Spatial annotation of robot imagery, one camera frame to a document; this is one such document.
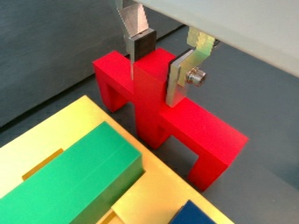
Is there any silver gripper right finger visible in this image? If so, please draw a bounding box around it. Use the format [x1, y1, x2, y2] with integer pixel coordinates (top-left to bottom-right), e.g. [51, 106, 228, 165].
[166, 27, 215, 107]

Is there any red E-shaped block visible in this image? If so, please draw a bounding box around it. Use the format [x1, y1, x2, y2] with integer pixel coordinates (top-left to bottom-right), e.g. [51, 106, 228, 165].
[94, 49, 248, 190]

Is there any yellow wooden board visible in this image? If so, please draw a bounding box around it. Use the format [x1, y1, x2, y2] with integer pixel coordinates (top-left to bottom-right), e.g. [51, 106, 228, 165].
[0, 96, 234, 224]

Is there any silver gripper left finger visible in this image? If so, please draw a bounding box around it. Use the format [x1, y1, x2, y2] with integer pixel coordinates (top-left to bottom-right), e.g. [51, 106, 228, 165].
[115, 0, 158, 81]

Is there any green block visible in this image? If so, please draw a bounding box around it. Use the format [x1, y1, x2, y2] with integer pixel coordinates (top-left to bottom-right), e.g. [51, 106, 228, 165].
[0, 122, 144, 224]

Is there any blue block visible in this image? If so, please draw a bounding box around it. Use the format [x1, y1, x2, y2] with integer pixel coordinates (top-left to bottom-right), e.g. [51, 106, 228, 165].
[170, 200, 216, 224]

